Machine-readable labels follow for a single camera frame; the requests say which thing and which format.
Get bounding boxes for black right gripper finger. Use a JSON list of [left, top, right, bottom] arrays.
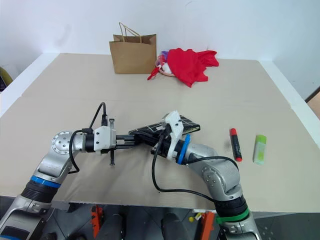
[[134, 133, 161, 151]]

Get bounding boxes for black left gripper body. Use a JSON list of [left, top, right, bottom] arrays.
[[108, 118, 119, 167]]

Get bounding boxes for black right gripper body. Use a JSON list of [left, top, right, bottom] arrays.
[[150, 129, 173, 159]]

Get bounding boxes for black grid pouch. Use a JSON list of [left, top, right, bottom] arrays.
[[128, 115, 202, 147]]

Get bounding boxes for red marker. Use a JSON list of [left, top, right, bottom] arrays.
[[229, 127, 244, 163]]

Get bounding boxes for green highlighter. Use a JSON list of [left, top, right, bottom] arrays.
[[252, 134, 268, 165]]

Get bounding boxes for beige table cover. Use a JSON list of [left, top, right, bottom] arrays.
[[0, 52, 320, 211]]

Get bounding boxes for brown paper bag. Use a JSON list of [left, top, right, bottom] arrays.
[[108, 21, 158, 75]]

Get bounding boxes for pink purple plastic item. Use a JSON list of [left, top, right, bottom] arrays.
[[155, 49, 176, 77]]

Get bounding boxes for red cloth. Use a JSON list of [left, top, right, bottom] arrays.
[[146, 47, 220, 89]]

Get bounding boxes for yellow green chair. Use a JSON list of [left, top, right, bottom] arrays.
[[0, 66, 14, 92]]

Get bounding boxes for brown box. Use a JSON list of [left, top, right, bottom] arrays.
[[305, 86, 320, 119]]

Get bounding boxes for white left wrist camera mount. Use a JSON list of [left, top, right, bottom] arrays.
[[93, 125, 118, 155]]

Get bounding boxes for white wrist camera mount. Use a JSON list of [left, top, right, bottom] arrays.
[[163, 109, 186, 161], [93, 125, 118, 155]]

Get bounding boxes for blue wrist ring clamp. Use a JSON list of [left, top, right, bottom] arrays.
[[175, 134, 192, 165]]

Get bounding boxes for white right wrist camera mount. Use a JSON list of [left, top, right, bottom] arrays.
[[163, 109, 186, 161]]

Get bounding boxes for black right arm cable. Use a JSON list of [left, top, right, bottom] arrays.
[[151, 127, 238, 204]]

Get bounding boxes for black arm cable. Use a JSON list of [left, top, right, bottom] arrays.
[[66, 101, 110, 175], [151, 127, 238, 204]]

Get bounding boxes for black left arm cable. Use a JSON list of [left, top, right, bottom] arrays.
[[66, 101, 110, 175]]

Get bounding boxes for orange metal frame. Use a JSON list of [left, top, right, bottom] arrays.
[[89, 204, 105, 240], [199, 211, 216, 240]]

